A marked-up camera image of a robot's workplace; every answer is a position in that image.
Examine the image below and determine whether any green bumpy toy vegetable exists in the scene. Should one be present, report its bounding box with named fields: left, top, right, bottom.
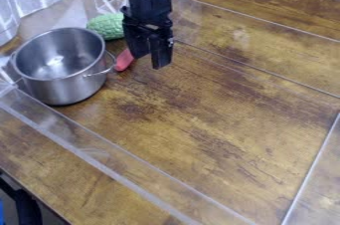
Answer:
left=86, top=13, right=124, bottom=40

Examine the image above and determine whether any clear acrylic table barrier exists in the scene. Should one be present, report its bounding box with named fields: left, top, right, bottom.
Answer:
left=0, top=0, right=340, bottom=225

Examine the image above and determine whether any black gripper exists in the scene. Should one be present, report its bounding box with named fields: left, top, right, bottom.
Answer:
left=121, top=0, right=173, bottom=69

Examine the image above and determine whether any black table leg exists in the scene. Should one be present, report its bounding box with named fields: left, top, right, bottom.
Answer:
left=0, top=177, right=42, bottom=225

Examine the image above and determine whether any stainless steel pot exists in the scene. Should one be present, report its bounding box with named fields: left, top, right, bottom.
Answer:
left=9, top=27, right=117, bottom=106

